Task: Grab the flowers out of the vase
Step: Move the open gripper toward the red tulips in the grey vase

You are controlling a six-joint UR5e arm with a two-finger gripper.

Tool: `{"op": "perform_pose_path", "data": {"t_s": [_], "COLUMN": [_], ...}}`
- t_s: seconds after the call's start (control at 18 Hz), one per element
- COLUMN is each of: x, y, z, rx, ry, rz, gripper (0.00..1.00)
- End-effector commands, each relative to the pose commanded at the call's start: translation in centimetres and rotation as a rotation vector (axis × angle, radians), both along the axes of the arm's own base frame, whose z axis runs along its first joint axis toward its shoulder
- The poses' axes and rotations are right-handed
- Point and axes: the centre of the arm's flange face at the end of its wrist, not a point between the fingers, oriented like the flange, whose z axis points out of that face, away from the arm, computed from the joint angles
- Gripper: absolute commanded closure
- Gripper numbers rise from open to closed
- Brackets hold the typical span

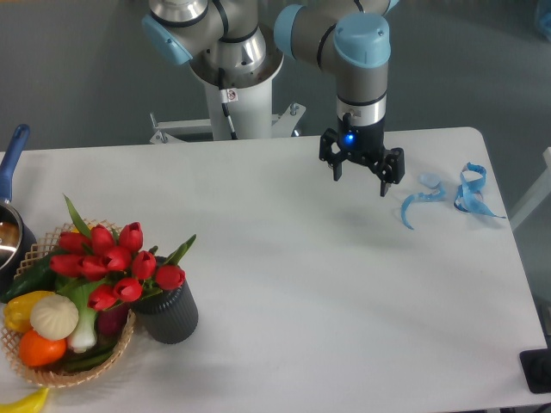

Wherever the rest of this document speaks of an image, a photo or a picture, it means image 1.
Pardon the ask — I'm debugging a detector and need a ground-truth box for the purple red onion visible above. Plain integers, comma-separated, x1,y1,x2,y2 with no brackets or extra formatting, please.
97,305,129,336

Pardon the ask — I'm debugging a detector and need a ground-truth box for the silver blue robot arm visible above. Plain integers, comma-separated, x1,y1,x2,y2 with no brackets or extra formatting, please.
142,1,405,192

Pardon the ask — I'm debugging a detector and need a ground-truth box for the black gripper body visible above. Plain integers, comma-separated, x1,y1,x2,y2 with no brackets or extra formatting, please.
320,113,404,179

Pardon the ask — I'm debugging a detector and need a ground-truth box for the woven wicker basket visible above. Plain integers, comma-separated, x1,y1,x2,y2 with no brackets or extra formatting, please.
1,223,136,388

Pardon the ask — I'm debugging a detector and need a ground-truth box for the yellow bell pepper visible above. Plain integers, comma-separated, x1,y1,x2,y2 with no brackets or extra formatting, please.
3,291,54,334

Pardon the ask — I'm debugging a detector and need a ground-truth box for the pale blue tape piece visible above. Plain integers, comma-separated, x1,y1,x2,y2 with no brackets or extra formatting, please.
418,173,442,189

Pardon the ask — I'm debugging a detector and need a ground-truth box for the blue tangled tape strip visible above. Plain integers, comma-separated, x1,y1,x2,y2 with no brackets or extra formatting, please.
454,163,505,219

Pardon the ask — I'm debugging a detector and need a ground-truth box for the green white leek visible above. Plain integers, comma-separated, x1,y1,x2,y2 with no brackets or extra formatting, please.
57,280,104,354

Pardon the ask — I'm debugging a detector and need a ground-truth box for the white furniture frame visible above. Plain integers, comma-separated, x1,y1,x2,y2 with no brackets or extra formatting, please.
509,147,550,231

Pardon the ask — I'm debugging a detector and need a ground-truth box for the white steamed bun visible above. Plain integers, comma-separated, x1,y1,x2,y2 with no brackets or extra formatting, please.
29,294,79,341

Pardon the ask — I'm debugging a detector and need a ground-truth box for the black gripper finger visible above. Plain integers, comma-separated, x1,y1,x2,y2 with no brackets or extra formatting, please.
319,138,344,181
380,151,405,197

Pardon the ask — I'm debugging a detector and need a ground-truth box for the red tulip bouquet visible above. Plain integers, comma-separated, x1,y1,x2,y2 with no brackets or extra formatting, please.
49,194,198,312

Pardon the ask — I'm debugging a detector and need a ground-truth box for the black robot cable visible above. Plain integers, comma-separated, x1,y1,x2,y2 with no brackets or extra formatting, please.
217,68,239,141

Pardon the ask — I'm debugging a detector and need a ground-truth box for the orange fruit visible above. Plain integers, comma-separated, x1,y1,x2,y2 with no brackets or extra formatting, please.
18,330,67,367

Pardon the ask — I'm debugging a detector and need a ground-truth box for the black device at table edge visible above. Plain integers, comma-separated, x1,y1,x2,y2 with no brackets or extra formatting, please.
519,348,550,394

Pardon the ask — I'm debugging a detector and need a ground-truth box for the blue handled saucepan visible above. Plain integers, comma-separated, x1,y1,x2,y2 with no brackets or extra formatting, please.
1,124,36,293

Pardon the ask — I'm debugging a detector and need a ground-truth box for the yellow banana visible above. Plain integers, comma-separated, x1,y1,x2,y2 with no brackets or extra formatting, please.
1,388,49,413

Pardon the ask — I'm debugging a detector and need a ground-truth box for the dark grey ribbed vase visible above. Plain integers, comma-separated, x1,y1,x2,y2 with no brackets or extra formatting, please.
131,281,199,344

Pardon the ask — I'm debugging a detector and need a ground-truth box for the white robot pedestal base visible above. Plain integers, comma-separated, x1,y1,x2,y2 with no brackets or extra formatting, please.
150,58,306,145

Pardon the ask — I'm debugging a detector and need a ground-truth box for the blue curved tape strip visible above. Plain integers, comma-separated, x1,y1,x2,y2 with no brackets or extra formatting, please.
400,182,447,230

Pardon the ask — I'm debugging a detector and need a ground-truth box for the green cucumber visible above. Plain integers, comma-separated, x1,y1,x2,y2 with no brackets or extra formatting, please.
1,250,65,304

